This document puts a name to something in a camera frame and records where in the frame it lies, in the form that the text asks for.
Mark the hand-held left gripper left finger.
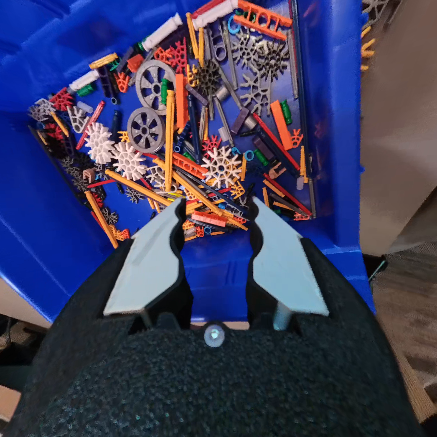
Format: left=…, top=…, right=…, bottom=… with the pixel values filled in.
left=102, top=197, right=193, bottom=328

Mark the yellow fan connector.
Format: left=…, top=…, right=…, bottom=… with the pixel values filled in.
left=360, top=27, right=377, bottom=71

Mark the pile of toy construction pieces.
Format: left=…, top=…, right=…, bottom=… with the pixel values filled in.
left=27, top=0, right=316, bottom=250

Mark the blue plastic bin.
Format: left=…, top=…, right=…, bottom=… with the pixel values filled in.
left=0, top=0, right=376, bottom=323

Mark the gray snowflake connector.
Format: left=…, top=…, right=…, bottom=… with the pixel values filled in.
left=362, top=0, right=390, bottom=22

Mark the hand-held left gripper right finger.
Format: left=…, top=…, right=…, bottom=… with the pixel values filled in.
left=246, top=196, right=330, bottom=331

